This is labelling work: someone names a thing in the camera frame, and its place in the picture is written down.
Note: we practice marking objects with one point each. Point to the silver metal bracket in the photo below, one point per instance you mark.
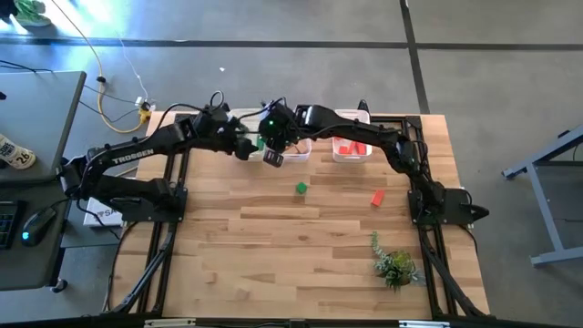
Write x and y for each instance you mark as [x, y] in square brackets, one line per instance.
[424, 324]
[169, 323]

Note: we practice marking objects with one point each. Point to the short red bar block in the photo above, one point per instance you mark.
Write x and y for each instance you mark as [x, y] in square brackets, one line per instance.
[378, 198]

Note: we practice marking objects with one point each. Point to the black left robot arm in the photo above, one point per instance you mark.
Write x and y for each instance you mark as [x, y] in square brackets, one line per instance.
[132, 157]

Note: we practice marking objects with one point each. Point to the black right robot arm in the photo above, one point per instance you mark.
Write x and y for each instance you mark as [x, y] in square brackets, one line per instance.
[355, 130]

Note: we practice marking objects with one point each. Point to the dark grey desk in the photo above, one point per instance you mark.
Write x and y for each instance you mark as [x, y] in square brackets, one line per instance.
[27, 269]

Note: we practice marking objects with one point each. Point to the black aluminium table frame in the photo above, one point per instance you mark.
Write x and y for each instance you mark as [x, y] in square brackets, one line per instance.
[391, 119]

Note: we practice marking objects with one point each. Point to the white printed drink can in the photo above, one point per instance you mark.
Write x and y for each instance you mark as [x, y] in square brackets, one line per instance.
[16, 152]

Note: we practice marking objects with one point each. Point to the small artificial green plant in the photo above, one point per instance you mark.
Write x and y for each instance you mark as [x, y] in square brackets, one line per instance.
[396, 266]

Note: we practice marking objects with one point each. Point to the black keyboard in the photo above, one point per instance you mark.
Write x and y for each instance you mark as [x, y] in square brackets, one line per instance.
[7, 223]

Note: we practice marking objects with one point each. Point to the black computer mouse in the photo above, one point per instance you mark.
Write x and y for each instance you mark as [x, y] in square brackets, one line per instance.
[38, 226]

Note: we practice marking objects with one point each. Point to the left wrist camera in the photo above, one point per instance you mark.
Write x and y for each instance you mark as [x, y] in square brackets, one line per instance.
[215, 119]

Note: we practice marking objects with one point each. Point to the red wedge block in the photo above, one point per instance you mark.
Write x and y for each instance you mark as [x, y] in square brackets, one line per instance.
[344, 150]

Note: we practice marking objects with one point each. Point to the light grey desk top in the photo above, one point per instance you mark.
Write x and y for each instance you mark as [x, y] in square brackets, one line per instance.
[41, 114]

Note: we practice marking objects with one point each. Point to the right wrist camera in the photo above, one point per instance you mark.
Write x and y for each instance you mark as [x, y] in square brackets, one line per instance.
[273, 158]

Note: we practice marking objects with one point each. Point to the yellow plug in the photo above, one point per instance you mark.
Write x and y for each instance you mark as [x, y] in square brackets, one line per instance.
[145, 116]

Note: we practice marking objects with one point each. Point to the person's shoe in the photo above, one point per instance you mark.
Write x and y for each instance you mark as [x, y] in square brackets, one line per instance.
[32, 13]

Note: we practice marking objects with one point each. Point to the white power adapter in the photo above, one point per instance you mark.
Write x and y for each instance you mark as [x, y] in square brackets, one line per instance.
[139, 101]

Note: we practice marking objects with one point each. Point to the clear plastic bin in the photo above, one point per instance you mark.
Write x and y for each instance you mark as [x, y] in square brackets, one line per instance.
[303, 155]

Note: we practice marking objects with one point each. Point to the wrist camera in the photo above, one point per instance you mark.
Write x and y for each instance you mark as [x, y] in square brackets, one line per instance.
[273, 158]
[215, 119]

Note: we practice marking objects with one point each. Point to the white plastic bin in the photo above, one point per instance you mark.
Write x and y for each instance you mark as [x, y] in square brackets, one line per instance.
[350, 158]
[234, 114]

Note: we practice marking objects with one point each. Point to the green cube block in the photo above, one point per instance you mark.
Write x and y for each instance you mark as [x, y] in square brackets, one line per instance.
[301, 188]

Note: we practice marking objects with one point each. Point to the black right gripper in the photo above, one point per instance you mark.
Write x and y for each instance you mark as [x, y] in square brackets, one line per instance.
[280, 130]

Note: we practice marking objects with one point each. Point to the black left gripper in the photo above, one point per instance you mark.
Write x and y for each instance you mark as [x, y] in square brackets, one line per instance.
[230, 136]

